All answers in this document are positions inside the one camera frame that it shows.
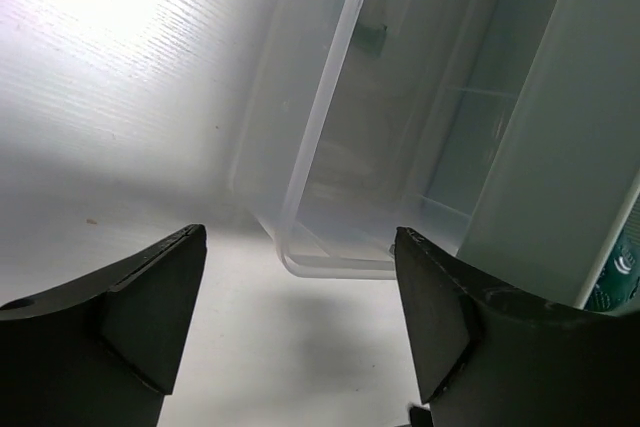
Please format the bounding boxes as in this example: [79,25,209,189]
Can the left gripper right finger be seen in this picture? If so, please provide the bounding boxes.
[393,227,639,426]

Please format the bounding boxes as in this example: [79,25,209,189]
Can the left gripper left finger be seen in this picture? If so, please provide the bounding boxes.
[1,224,207,426]

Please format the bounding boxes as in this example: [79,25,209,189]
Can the green stubby screwdriver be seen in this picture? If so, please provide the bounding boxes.
[585,230,639,313]

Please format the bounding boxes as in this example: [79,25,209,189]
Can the green plastic toolbox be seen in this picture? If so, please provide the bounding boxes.
[231,0,639,308]

